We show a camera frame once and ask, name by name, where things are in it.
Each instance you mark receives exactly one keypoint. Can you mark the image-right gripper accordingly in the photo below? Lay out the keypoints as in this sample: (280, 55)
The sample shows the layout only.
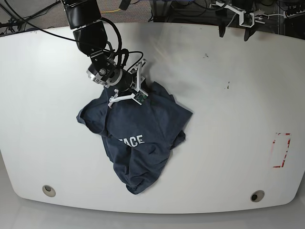
(246, 19)

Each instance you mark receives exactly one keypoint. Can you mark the right table cable grommet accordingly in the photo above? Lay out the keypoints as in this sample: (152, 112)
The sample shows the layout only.
(257, 196)

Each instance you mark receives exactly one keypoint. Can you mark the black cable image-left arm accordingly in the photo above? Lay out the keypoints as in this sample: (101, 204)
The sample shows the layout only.
(77, 41)

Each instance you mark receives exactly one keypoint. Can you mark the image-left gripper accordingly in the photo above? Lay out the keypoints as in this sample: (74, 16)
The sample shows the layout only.
(120, 80)

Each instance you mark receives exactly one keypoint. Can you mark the left table cable grommet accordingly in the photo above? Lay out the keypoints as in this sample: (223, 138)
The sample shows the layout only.
(49, 191)

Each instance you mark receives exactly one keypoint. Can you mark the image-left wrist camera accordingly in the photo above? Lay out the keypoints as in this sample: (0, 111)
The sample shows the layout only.
(140, 97)

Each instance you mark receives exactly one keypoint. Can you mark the red tape rectangle marking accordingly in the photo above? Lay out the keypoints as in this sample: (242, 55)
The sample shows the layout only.
(279, 150)

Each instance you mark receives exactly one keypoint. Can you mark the table cable grommet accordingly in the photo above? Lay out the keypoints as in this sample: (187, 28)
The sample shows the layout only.
(257, 196)
(49, 191)

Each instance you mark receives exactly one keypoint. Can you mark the dark blue T-shirt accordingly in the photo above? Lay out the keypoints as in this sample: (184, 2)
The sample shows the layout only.
(137, 138)

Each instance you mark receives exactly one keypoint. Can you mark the black tripod stand legs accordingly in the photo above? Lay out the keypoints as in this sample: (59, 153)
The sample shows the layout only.
(16, 22)

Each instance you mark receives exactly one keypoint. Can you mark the white power strip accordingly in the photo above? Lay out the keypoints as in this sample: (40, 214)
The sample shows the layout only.
(293, 12)

